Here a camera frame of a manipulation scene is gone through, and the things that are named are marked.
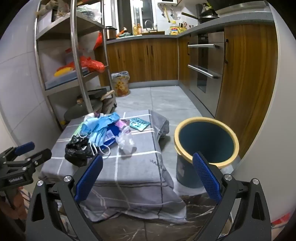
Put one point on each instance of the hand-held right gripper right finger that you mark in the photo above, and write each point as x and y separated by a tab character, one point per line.
205	173

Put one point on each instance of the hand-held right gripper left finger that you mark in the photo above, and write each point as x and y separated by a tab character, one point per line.
89	178

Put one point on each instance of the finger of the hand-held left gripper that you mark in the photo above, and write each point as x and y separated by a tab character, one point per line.
39	155
25	146

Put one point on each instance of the black plastic bag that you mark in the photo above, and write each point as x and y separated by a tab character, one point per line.
76	150

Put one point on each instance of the blue bin with yellow rim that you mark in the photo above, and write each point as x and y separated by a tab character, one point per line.
208	139

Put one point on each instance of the clear plastic bag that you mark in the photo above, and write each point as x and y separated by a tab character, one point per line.
126	143

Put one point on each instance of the blue wet wipes pack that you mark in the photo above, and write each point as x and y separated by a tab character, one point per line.
113	129

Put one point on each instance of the purple packet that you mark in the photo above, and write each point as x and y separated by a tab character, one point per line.
122	124

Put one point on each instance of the teal blister pack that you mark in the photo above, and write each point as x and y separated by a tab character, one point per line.
138	124

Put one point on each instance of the grey checked cloth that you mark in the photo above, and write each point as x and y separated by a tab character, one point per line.
134	166

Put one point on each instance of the dark pan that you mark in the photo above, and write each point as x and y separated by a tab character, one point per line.
78	112

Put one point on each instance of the yellow container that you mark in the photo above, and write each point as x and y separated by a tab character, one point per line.
62	71

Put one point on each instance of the patterned waste bin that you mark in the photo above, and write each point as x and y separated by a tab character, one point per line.
120	85

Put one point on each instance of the red plastic bag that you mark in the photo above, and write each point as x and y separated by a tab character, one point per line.
92	64

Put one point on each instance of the steel shelf rack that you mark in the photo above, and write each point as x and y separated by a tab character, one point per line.
78	46

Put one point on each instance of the red hanging bag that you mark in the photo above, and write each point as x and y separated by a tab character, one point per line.
99	40

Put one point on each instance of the wooden kitchen cabinets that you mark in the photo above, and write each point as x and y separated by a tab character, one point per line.
138	58

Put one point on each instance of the steel cooking pot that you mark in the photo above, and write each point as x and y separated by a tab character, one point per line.
110	33

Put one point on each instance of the yellow oil bottle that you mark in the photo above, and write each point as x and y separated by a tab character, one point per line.
174	30

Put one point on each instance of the grey kitchen countertop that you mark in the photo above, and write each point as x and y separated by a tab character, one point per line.
231	20

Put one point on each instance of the amber bottle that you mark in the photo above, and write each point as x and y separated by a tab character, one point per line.
137	29

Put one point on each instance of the black wok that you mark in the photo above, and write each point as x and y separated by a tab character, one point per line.
208	15

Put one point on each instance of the kitchen window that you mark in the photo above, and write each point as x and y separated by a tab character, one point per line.
141	11

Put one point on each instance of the white water heater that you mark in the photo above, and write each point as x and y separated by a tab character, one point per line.
167	2

